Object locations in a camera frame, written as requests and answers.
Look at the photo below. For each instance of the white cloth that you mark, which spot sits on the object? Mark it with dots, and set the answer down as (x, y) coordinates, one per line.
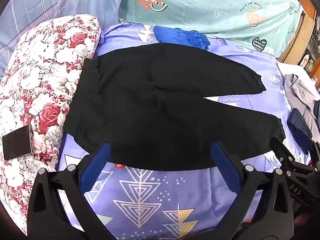
(287, 68)

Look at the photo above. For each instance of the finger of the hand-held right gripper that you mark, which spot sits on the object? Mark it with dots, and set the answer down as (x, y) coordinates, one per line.
(281, 152)

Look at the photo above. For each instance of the wooden shelf cabinet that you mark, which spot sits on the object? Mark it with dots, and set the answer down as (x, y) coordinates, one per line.
(303, 37)

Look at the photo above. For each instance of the purple geometric print bedsheet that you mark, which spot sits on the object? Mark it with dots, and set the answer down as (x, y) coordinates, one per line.
(150, 195)

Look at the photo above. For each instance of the black pants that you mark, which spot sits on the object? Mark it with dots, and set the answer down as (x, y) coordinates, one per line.
(160, 105)

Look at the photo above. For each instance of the grey garment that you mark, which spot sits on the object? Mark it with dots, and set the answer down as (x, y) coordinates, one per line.
(302, 92)

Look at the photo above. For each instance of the blue plaid pillow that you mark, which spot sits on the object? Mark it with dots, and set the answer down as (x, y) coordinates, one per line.
(50, 5)

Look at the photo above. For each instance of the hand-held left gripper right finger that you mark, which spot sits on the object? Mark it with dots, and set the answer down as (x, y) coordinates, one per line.
(225, 166)

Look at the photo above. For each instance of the black smartphone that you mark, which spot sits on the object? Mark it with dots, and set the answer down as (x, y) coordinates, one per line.
(17, 142)

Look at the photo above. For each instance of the red floral quilt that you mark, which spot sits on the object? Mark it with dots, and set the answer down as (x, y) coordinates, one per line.
(37, 90)

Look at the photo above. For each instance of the teal heart-print pillow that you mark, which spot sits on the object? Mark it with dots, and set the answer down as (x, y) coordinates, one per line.
(212, 10)

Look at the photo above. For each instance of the folded navy garment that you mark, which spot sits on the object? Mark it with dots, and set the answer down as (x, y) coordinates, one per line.
(300, 128)

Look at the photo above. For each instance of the folded blue garment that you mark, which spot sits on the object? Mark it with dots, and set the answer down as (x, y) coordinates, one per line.
(180, 36)

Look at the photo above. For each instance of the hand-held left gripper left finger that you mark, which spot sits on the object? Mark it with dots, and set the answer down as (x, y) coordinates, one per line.
(96, 166)

